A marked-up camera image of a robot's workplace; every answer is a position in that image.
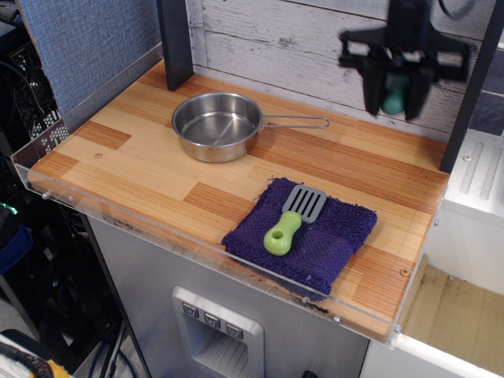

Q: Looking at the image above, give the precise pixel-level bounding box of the grey spatula green handle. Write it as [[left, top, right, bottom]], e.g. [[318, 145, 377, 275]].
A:
[[263, 184, 328, 257]]

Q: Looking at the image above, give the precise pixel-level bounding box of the stainless steel pan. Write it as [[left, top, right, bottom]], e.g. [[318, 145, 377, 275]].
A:
[[171, 91, 331, 163]]

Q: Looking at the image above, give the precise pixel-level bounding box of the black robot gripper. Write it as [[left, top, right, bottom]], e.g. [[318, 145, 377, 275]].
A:
[[339, 1, 474, 120]]

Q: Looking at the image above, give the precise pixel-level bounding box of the dark green pickle toy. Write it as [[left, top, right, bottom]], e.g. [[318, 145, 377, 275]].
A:
[[381, 73, 410, 115]]

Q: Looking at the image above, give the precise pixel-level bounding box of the clear acrylic guard rail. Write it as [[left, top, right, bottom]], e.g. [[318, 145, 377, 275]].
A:
[[12, 63, 448, 343]]

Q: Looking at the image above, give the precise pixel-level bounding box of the white toy sink unit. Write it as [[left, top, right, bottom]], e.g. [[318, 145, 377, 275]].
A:
[[361, 130, 503, 377]]

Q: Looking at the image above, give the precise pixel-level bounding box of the purple knitted towel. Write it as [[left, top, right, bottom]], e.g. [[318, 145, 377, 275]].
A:
[[221, 178, 378, 295]]

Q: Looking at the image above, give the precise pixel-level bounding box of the silver toy fridge cabinet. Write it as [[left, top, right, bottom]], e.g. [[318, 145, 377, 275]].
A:
[[91, 219, 369, 377]]

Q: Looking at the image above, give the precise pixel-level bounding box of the black right upright post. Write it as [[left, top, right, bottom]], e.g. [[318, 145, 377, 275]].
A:
[[439, 0, 503, 173]]

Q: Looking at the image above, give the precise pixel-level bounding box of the blue fabric partition panel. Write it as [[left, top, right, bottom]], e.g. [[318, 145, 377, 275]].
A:
[[17, 0, 161, 115]]

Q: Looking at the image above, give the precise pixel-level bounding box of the black plastic crate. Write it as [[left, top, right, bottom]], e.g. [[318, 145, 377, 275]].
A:
[[6, 43, 61, 139]]

